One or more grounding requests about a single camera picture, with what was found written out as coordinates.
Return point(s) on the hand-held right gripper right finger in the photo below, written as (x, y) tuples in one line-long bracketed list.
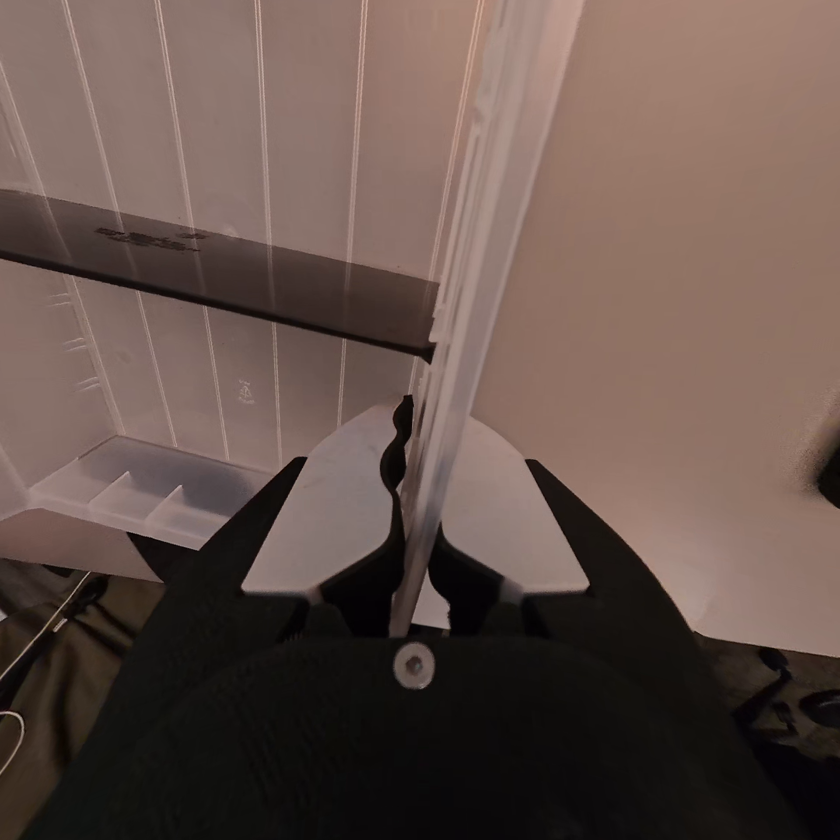
[(518, 525)]

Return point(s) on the dark olive cloth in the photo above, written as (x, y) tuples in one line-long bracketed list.
[(65, 656)]

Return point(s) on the black flat panel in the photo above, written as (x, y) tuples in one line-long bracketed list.
[(262, 282)]

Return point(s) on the clear plastic storage box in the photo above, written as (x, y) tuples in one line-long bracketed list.
[(197, 131)]

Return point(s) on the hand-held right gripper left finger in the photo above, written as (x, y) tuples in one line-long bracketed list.
[(321, 518)]

